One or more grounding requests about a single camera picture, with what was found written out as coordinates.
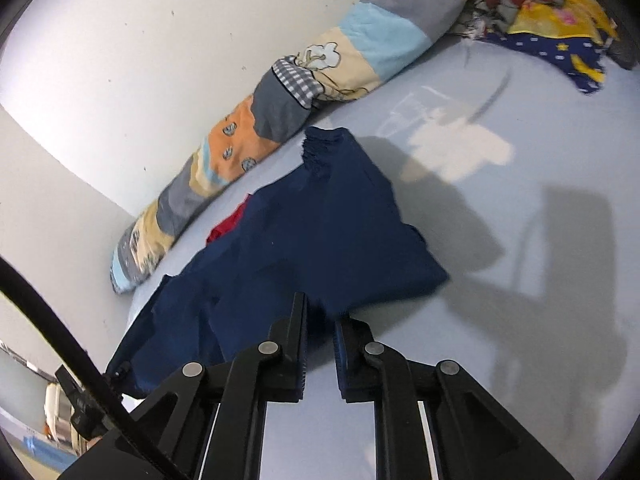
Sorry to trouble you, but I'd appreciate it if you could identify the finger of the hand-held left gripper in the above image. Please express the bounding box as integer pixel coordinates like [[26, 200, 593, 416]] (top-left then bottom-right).
[[54, 362, 132, 442]]

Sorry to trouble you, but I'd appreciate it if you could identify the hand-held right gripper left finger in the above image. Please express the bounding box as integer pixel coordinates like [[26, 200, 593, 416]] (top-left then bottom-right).
[[57, 291, 309, 480]]

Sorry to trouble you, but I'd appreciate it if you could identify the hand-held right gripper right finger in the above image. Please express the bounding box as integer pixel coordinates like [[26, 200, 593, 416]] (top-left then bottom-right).
[[334, 316, 576, 480]]

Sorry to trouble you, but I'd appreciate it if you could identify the navy work jacket red collar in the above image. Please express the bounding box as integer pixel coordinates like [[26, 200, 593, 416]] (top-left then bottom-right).
[[105, 126, 451, 396]]

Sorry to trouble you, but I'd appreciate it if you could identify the white object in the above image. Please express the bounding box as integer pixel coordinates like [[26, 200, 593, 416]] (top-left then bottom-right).
[[42, 382, 76, 442]]

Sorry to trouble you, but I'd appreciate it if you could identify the patchwork cartoon blanket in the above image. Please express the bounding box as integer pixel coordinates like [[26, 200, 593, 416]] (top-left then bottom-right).
[[109, 0, 488, 295]]

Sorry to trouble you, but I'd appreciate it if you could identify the yellow navy star-print cloth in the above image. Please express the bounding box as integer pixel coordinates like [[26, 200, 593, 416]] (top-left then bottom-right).
[[480, 0, 621, 95]]

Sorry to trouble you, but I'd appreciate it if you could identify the dark speckled object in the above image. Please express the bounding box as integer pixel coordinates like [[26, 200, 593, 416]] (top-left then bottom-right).
[[609, 30, 640, 72]]

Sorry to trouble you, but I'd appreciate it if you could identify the black cable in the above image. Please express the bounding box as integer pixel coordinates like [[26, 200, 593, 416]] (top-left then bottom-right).
[[0, 255, 188, 480]]

